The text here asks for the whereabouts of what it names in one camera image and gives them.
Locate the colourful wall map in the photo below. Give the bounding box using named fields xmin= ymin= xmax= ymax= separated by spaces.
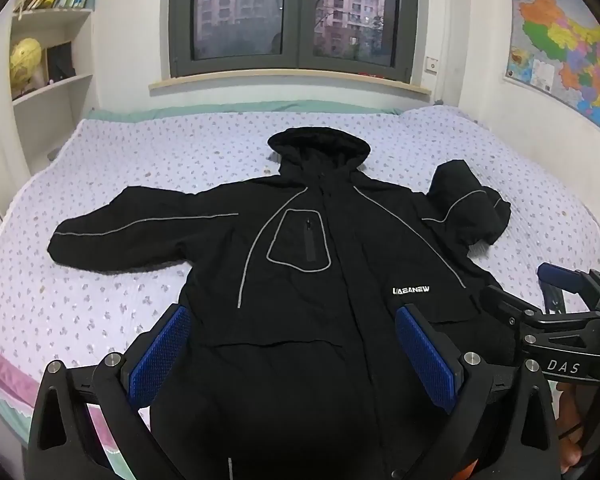
xmin=503 ymin=0 xmax=600 ymax=151

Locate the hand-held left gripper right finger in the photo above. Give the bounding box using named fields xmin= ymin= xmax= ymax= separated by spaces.
xmin=394 ymin=304 xmax=563 ymax=480

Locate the beige windowsill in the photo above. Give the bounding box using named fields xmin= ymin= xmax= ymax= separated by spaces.
xmin=148 ymin=76 xmax=426 ymax=101

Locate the black box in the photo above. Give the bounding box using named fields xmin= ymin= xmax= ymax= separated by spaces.
xmin=46 ymin=41 xmax=77 ymax=82

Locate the pastel striped bed sheet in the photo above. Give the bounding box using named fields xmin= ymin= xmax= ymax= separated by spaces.
xmin=0 ymin=332 xmax=131 ymax=478

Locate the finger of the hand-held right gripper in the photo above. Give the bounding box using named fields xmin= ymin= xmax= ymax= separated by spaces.
xmin=536 ymin=261 xmax=600 ymax=313
xmin=481 ymin=284 xmax=600 ymax=386

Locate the bed with floral cover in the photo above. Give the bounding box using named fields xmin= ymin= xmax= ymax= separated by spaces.
xmin=0 ymin=105 xmax=600 ymax=480

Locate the dark framed window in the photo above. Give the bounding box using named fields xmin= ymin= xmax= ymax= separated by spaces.
xmin=167 ymin=0 xmax=422 ymax=83

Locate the white bookshelf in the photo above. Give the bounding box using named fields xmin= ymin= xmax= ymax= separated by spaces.
xmin=0 ymin=0 xmax=101 ymax=176

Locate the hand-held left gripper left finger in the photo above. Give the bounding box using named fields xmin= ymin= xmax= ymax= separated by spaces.
xmin=26 ymin=304 xmax=196 ymax=480

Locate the person's right hand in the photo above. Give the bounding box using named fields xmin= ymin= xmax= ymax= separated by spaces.
xmin=555 ymin=385 xmax=593 ymax=463

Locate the black hooded jacket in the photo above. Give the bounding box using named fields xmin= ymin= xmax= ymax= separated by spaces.
xmin=49 ymin=127 xmax=526 ymax=480

